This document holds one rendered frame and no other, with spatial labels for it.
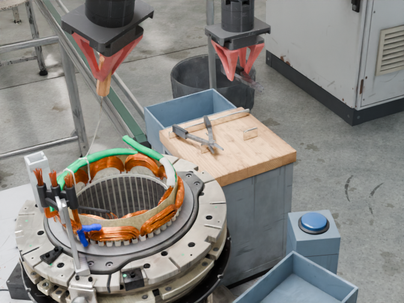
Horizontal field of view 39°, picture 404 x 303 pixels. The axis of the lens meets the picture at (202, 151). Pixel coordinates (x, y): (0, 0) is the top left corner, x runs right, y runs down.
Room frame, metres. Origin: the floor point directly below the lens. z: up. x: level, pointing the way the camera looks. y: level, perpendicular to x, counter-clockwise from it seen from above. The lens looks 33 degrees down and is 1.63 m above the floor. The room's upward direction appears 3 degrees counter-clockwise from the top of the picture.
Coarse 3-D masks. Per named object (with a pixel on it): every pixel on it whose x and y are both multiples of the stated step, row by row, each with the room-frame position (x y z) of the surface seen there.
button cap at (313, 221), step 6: (306, 216) 0.70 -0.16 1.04; (312, 216) 0.70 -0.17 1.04; (318, 216) 0.70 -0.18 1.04; (324, 216) 0.70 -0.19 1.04; (306, 222) 0.69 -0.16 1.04; (312, 222) 0.69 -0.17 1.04; (318, 222) 0.69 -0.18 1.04; (324, 222) 0.69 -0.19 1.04; (306, 228) 0.68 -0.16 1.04; (312, 228) 0.68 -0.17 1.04; (318, 228) 0.68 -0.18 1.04
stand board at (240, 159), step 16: (224, 112) 1.03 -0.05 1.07; (224, 128) 0.96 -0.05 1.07; (240, 128) 0.96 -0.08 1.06; (176, 144) 0.91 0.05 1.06; (192, 144) 0.91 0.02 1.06; (224, 144) 0.90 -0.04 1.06; (240, 144) 0.90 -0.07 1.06; (256, 144) 0.90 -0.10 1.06; (272, 144) 0.89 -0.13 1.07; (288, 144) 0.89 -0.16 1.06; (192, 160) 0.86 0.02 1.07; (208, 160) 0.85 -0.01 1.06; (224, 160) 0.85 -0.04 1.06; (240, 160) 0.85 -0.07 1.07; (256, 160) 0.84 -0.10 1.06; (272, 160) 0.85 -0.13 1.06; (288, 160) 0.86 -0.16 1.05; (224, 176) 0.80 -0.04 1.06; (240, 176) 0.82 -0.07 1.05
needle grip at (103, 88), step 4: (100, 60) 0.67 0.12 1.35; (100, 64) 0.67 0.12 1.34; (100, 68) 0.67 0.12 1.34; (108, 76) 0.68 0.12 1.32; (108, 80) 0.68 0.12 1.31; (100, 84) 0.68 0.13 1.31; (104, 84) 0.68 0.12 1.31; (108, 84) 0.68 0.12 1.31; (96, 88) 0.69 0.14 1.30; (100, 88) 0.68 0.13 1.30; (104, 88) 0.68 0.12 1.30; (108, 88) 0.69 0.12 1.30; (100, 92) 0.68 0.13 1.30; (104, 92) 0.68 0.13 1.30; (108, 92) 0.69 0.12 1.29; (104, 96) 0.69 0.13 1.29
